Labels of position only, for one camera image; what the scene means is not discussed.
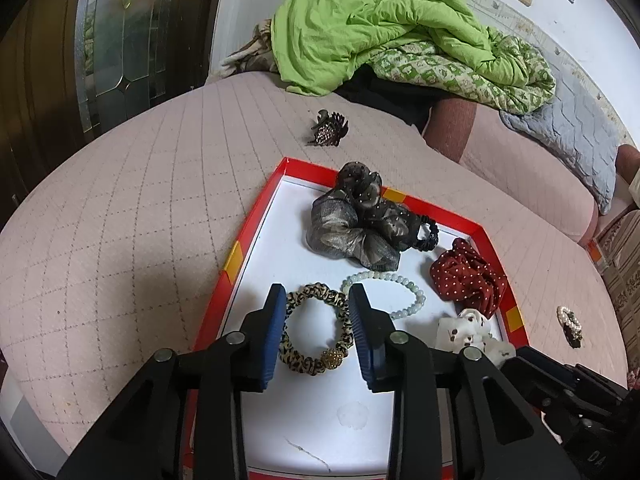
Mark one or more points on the grey shiny scrunchie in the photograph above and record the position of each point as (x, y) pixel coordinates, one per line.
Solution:
(335, 230)

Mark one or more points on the brown beige blanket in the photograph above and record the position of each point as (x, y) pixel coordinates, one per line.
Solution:
(250, 55)

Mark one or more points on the red white cardboard box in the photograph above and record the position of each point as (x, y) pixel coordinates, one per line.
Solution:
(310, 410)

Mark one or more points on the black rhinestone hair claw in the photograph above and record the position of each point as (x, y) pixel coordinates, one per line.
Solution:
(327, 129)

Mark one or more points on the wooden door with glass panel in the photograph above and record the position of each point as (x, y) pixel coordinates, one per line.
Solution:
(120, 40)

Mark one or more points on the white dotted scrunchie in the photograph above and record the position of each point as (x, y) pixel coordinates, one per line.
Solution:
(457, 332)

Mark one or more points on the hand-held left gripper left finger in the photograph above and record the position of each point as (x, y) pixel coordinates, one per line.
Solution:
(272, 335)

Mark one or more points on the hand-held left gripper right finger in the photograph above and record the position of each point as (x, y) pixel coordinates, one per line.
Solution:
(362, 340)

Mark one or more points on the pink bolster pillow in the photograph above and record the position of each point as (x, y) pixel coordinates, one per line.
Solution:
(510, 160)

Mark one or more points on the dark sheer dotted scrunchie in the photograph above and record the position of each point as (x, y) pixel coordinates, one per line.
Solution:
(367, 190)

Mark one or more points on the green quilt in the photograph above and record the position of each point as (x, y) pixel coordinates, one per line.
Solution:
(360, 25)

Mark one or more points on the grey quilted blanket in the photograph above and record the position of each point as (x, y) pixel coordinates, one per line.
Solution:
(575, 130)

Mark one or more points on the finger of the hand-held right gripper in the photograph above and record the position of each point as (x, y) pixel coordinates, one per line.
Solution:
(542, 362)

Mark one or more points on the red dotted scrunchie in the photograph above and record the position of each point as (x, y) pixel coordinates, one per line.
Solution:
(467, 280)

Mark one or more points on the striped beige cushion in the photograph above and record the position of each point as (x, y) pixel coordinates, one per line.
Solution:
(625, 265)

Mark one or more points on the orange packet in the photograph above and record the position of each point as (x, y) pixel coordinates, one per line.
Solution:
(597, 254)

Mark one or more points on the pink quilted bed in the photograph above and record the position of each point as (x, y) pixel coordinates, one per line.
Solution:
(125, 210)

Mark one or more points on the black cloth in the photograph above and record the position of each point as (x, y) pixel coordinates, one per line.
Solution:
(385, 97)

